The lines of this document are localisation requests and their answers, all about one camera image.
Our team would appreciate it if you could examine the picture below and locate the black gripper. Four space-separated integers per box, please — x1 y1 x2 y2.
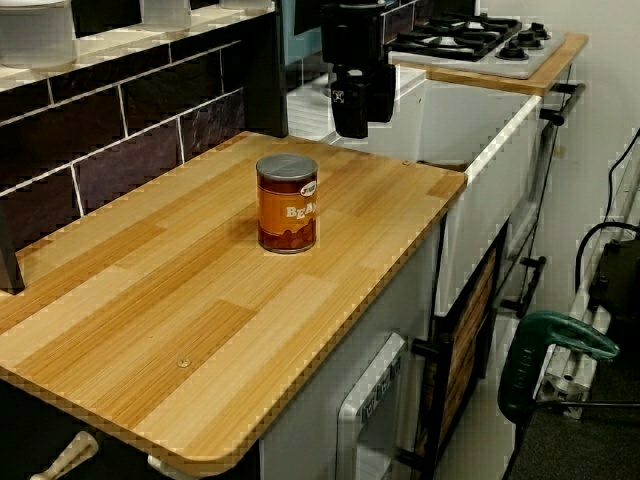
319 2 397 140

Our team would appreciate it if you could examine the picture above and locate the orange beans can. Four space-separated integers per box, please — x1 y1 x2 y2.
255 153 320 255

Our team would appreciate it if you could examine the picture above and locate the white sink basin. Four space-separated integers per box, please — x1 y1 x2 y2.
287 64 544 316

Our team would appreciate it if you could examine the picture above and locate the black burner grate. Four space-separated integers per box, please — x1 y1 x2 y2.
388 12 524 65

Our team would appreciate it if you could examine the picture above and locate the white stove top plate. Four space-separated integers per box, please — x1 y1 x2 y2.
387 12 554 81

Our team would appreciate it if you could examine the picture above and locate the black stove knob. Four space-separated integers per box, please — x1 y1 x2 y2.
497 39 531 63
517 22 551 51

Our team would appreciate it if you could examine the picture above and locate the white plastic jar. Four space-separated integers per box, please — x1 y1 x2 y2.
0 0 77 70
218 0 275 11
141 0 194 32

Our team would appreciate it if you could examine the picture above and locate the wooden stove base board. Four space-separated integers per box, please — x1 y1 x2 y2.
388 32 589 97

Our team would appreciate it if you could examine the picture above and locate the cream shelf ledge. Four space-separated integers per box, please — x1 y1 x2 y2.
0 0 277 95

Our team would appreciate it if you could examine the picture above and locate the wood pattern oven door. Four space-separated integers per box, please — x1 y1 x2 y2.
424 219 511 471

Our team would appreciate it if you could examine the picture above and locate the wooden countertop board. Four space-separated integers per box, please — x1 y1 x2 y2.
0 130 469 464

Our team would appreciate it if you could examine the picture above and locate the white toy kitchen cabinet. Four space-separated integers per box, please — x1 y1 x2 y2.
257 219 531 480

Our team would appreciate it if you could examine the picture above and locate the grey dispenser panel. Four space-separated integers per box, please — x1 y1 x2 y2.
336 332 407 480

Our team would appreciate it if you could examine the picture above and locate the black box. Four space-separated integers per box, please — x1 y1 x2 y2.
589 238 640 326

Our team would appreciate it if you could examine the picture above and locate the green power tool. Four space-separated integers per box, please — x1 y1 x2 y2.
497 309 621 426

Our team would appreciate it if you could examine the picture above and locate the white peg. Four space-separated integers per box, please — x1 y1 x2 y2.
146 453 182 477

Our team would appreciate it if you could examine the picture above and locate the black shelf post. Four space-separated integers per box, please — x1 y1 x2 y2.
243 0 290 140
0 197 26 296

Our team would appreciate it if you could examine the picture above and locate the black cabinet handle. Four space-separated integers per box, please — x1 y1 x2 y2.
501 255 549 315
538 82 587 127

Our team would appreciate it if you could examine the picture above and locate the black cable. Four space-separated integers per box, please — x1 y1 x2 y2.
574 219 640 296
606 127 640 221

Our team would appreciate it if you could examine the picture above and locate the silver aluminium rail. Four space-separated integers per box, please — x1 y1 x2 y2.
537 169 640 419

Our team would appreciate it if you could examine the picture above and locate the white lever handle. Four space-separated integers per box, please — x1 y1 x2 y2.
29 431 99 480

